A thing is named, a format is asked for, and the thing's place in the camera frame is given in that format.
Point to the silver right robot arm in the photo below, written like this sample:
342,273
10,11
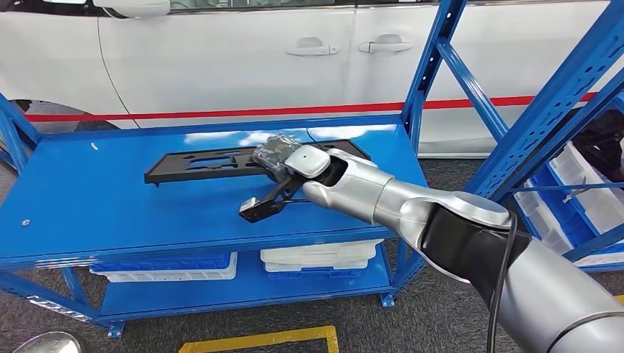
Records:
390,200

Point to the white car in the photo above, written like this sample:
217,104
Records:
219,63

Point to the red barrier belt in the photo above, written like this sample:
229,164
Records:
195,112

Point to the black rubber car part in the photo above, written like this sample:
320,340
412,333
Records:
599,141

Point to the white car side mirror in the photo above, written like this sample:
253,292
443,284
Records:
131,7

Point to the blue metal shelf rack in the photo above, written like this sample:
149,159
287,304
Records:
560,141
122,209

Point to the long black plastic panel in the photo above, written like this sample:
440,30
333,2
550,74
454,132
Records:
168,168

